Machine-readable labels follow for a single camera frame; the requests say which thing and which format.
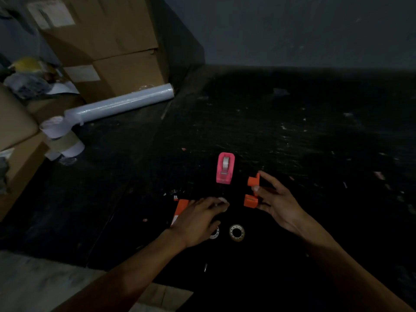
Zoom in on person's right hand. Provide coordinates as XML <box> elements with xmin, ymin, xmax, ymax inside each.
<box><xmin>252</xmin><ymin>171</ymin><xmax>308</xmax><ymax>236</ymax></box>

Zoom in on large cardboard box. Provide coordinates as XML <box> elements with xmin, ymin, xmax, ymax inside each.
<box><xmin>25</xmin><ymin>0</ymin><xmax>160</xmax><ymax>63</ymax></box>

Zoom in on rounded brown cardboard box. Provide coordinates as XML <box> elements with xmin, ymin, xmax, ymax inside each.
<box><xmin>0</xmin><ymin>84</ymin><xmax>40</xmax><ymax>152</ymax></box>

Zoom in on person's left forearm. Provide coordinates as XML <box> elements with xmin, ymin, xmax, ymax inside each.
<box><xmin>51</xmin><ymin>229</ymin><xmax>188</xmax><ymax>312</ymax></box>

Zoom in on person's left hand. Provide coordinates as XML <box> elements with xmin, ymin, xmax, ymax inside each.
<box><xmin>169</xmin><ymin>196</ymin><xmax>230</xmax><ymax>249</ymax></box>

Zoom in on cardboard box with white label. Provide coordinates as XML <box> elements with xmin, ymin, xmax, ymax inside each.
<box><xmin>63</xmin><ymin>49</ymin><xmax>170</xmax><ymax>104</ymax></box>

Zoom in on flat cardboard piece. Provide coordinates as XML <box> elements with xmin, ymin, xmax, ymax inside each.
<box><xmin>129</xmin><ymin>283</ymin><xmax>194</xmax><ymax>312</ymax></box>

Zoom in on pink tape dispenser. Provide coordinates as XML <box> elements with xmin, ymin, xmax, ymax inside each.
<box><xmin>216</xmin><ymin>153</ymin><xmax>235</xmax><ymax>185</ymax></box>

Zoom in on person's right forearm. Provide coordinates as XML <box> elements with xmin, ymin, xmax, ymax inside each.
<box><xmin>292</xmin><ymin>221</ymin><xmax>416</xmax><ymax>312</ymax></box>

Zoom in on flat brown cardboard box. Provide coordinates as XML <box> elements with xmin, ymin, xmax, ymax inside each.
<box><xmin>0</xmin><ymin>132</ymin><xmax>50</xmax><ymax>222</ymax></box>

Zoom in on orange tape dispenser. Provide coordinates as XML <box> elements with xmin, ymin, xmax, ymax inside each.
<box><xmin>244</xmin><ymin>172</ymin><xmax>261</xmax><ymax>209</ymax></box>

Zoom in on clear stretch film roll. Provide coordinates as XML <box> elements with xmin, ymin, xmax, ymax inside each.
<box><xmin>64</xmin><ymin>83</ymin><xmax>175</xmax><ymax>126</ymax></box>

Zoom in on orange and white packet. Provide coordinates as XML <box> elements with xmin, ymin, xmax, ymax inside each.
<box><xmin>171</xmin><ymin>199</ymin><xmax>190</xmax><ymax>227</ymax></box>

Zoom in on pile of plastic bags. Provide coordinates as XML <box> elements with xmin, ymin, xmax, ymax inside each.
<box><xmin>3</xmin><ymin>57</ymin><xmax>80</xmax><ymax>100</ymax></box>

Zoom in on white paper roll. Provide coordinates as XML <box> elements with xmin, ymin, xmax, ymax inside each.
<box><xmin>40</xmin><ymin>115</ymin><xmax>86</xmax><ymax>159</ymax></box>

